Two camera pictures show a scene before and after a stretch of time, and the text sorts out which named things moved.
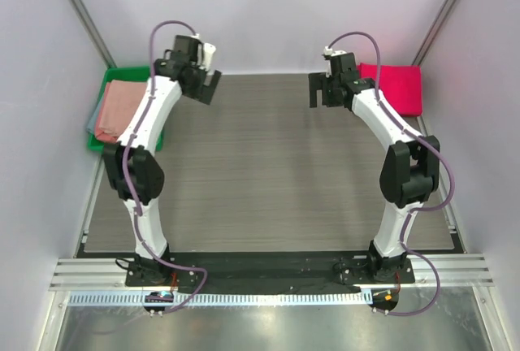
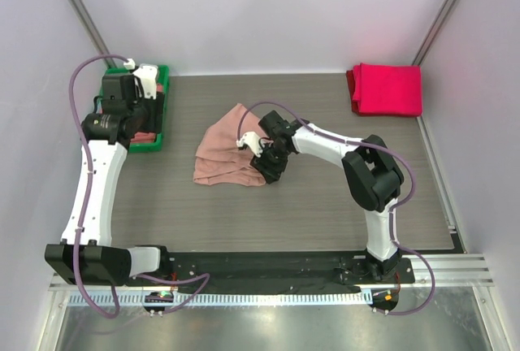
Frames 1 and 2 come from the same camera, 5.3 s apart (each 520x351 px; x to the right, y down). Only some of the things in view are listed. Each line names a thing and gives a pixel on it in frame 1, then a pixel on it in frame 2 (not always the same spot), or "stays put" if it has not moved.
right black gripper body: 319,88 -> 267,165
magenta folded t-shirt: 401,85 stays put
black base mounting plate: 267,270 stays put
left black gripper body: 198,77 -> 149,114
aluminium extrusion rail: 104,275 stays put
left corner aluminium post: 81,13 stays put
